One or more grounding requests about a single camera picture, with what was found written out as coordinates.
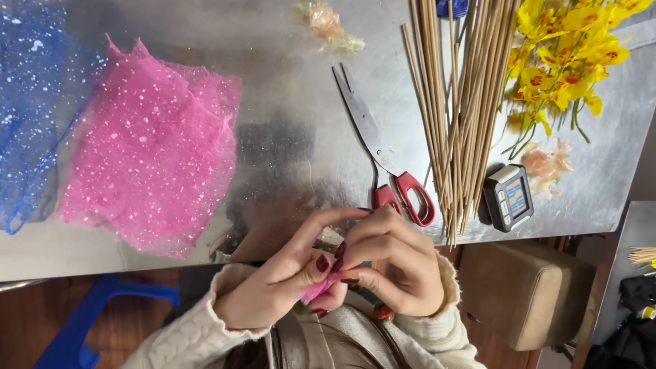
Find person's right hand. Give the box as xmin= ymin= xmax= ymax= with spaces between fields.
xmin=330 ymin=205 xmax=447 ymax=318

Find person's left hand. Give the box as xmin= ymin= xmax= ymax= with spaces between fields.
xmin=213 ymin=206 xmax=375 ymax=332

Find small pink tulle piece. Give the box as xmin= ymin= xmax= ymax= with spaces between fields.
xmin=299 ymin=274 xmax=340 ymax=306

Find person's beige knitted top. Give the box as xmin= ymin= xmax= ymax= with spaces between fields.
xmin=205 ymin=292 xmax=416 ymax=369

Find brown cushioned stool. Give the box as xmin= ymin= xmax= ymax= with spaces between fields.
xmin=457 ymin=240 xmax=598 ymax=352

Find black digital timer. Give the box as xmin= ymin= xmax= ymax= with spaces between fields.
xmin=483 ymin=164 xmax=535 ymax=233

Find bundle of wooden skewers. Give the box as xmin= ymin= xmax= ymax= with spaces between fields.
xmin=401 ymin=0 xmax=521 ymax=247

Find pink glitter tulle sheet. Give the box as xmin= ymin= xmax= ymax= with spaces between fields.
xmin=54 ymin=34 xmax=243 ymax=260

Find blue plastic stool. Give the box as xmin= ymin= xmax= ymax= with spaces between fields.
xmin=32 ymin=274 xmax=181 ymax=369

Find grey side table with supplies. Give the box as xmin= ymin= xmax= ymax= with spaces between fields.
xmin=584 ymin=200 xmax=656 ymax=369

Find peach green fabric petals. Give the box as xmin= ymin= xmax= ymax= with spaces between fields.
xmin=292 ymin=0 xmax=366 ymax=54

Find yellow artificial flower bunch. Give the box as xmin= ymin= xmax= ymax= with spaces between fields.
xmin=500 ymin=0 xmax=654 ymax=161

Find blue plastic clip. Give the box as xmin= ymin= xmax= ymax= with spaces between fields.
xmin=437 ymin=0 xmax=469 ymax=19

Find blue glitter tulle sheet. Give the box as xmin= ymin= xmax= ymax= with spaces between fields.
xmin=0 ymin=0 xmax=106 ymax=236

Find red handled scissors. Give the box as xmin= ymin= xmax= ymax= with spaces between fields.
xmin=331 ymin=63 xmax=436 ymax=228

